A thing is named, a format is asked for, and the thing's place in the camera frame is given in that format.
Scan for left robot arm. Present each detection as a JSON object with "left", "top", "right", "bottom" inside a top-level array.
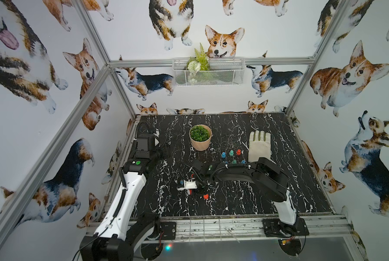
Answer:
[{"left": 73, "top": 122, "right": 167, "bottom": 261}]

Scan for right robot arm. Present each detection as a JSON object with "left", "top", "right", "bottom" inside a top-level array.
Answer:
[{"left": 178, "top": 157, "right": 309, "bottom": 238}]

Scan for beige plant pot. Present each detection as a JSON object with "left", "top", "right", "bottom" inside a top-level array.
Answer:
[{"left": 189, "top": 125, "right": 213, "bottom": 151}]

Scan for green fern with flower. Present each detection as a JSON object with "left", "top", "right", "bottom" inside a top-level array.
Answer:
[{"left": 185, "top": 44, "right": 210, "bottom": 85}]

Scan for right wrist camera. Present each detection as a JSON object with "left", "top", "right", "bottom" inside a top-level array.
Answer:
[{"left": 177, "top": 179, "right": 198, "bottom": 191}]

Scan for white wire wall basket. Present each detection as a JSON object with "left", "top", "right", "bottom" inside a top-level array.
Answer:
[{"left": 172, "top": 58, "right": 246, "bottom": 87}]

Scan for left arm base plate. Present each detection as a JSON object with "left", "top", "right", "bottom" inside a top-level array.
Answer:
[{"left": 156, "top": 221, "right": 177, "bottom": 240}]

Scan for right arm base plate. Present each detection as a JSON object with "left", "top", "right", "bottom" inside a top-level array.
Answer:
[{"left": 262, "top": 217, "right": 310, "bottom": 238}]

